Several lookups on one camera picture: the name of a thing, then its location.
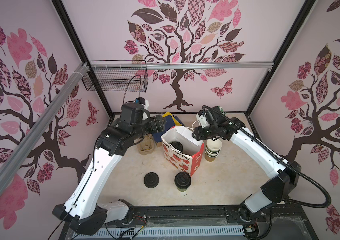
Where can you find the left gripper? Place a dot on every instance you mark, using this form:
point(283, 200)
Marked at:
point(156, 124)

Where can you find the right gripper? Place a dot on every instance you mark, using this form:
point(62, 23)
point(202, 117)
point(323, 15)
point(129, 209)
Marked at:
point(198, 136)

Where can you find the black cup lid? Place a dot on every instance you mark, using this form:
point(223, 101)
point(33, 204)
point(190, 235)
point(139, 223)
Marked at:
point(183, 179)
point(177, 145)

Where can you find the white red paper bag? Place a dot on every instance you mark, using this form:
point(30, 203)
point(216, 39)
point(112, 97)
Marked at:
point(190, 158)

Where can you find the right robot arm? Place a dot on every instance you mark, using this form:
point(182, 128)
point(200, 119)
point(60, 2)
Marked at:
point(283, 175)

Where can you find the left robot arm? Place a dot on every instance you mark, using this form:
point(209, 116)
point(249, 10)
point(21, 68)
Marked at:
point(81, 210)

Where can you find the stack of paper cups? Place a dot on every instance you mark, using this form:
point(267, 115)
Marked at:
point(212, 149)

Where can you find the navy napkin stack box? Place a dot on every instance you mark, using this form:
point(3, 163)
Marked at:
point(171, 121)

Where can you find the stack of black lids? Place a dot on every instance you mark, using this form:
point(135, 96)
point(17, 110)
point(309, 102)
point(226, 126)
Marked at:
point(151, 180)

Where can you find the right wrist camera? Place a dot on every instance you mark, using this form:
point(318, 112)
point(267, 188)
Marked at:
point(202, 119)

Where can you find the black wire basket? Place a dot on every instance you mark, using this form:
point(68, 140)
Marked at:
point(117, 76)

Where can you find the aluminium rail back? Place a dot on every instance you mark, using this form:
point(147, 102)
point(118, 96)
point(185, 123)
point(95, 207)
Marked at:
point(176, 66)

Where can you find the aluminium rail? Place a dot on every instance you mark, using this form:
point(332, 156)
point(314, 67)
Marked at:
point(176, 66)
point(12, 165)

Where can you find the white cable duct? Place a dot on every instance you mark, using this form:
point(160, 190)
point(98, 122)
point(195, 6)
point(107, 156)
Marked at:
point(110, 233)

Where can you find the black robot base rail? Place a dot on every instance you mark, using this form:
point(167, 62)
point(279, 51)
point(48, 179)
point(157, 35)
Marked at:
point(278, 222)

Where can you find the aluminium rail left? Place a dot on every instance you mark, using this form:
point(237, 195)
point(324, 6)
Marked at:
point(12, 165)

